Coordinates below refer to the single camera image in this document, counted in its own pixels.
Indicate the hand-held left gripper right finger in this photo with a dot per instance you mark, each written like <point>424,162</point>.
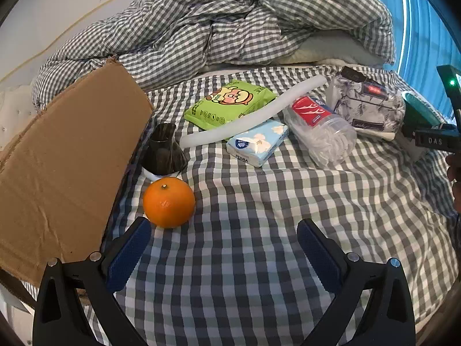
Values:
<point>318,256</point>

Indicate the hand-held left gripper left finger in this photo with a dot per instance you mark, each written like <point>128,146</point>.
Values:
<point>131,256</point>

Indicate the teal round container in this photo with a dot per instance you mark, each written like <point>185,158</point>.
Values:
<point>419,113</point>

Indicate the orange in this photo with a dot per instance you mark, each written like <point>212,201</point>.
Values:
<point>169,203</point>

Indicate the brown cardboard box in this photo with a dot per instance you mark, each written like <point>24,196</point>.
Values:
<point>65,165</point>

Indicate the blue tissue pack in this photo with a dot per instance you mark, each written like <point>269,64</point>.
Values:
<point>257,142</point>

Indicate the clear cotton swab container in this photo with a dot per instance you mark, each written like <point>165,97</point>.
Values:
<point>322,131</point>

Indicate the person's right hand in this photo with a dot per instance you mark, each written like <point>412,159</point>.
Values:
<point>456,173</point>

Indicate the floral fabric pouch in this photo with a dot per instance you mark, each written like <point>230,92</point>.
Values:
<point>367,106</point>

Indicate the grey checkered bed sheet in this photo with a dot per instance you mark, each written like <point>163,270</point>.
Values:
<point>252,194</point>

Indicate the black glossy cone nozzle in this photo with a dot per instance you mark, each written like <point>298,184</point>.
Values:
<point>164,151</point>

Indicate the blue curtain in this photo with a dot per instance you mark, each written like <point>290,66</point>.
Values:
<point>421,25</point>

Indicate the white pillow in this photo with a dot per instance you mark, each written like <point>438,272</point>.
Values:
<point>335,48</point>

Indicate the white foam tube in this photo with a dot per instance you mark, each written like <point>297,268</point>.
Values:
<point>252,119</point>

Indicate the green wet wipes pack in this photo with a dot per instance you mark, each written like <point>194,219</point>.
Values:
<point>230,106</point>

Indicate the white padded headboard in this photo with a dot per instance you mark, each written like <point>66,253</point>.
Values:
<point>18,111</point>

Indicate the grey checkered duvet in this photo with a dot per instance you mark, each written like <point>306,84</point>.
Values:
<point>216,25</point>

